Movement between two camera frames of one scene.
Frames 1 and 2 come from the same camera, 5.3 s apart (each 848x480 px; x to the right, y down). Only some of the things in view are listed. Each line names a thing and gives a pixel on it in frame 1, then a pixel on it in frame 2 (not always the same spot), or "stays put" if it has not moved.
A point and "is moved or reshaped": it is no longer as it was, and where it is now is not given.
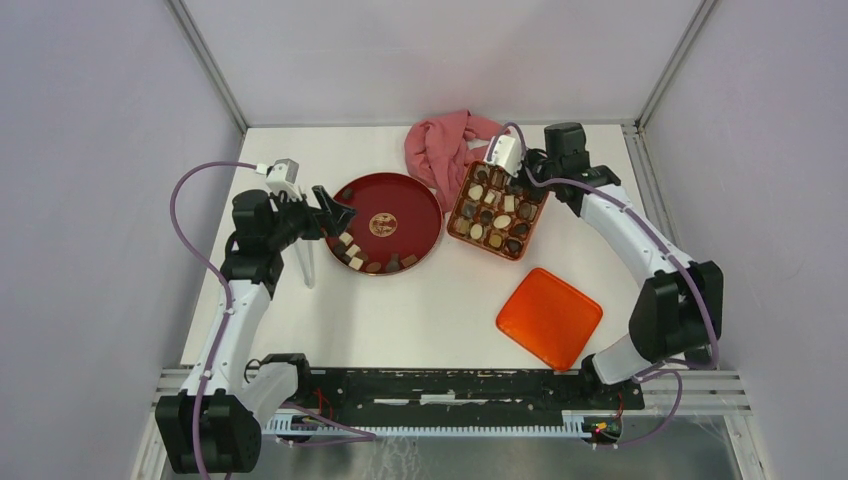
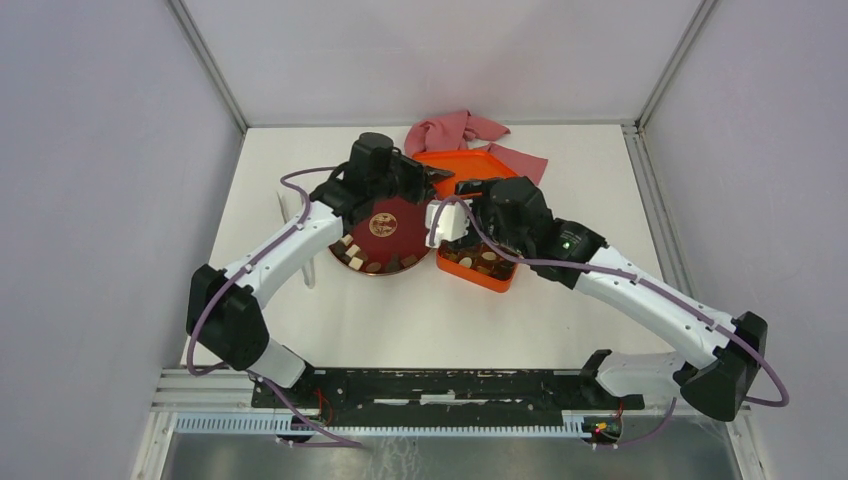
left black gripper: (333, 221) -> (421, 177)
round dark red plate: (396, 227) stays put
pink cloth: (437, 150) stays put
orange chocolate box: (491, 216) is moved or reshaped
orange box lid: (549, 317) -> (464, 165)
